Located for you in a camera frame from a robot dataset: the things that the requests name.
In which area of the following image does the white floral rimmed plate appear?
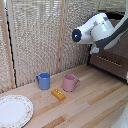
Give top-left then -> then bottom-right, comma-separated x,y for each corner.
0,94 -> 35,128

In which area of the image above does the woven bamboo screen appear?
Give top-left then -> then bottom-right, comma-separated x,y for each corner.
0,0 -> 128,94

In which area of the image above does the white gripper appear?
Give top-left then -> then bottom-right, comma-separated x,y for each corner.
89,43 -> 101,55

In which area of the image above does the yellow rectangular block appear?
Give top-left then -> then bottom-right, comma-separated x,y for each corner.
50,88 -> 67,102

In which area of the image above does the blue mug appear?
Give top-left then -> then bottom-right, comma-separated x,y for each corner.
35,72 -> 51,91

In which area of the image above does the silver drawer handle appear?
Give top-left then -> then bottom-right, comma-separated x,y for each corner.
96,55 -> 123,68

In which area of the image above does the wooden screen post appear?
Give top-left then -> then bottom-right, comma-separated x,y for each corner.
0,0 -> 17,90
54,0 -> 68,75

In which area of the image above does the pink mug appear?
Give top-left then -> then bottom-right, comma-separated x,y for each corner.
62,73 -> 81,93

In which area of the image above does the dark brown drawer cabinet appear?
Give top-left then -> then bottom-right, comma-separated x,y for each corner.
87,9 -> 128,83

